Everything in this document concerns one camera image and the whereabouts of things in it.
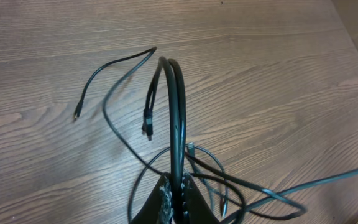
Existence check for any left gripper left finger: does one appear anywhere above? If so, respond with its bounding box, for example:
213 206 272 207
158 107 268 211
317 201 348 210
129 173 173 224

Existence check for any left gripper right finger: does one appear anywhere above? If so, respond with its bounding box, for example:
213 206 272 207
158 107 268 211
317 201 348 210
181 174 219 224

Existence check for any black USB cable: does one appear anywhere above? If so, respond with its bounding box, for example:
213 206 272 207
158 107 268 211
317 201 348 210
185 141 358 224
73 46 248 224

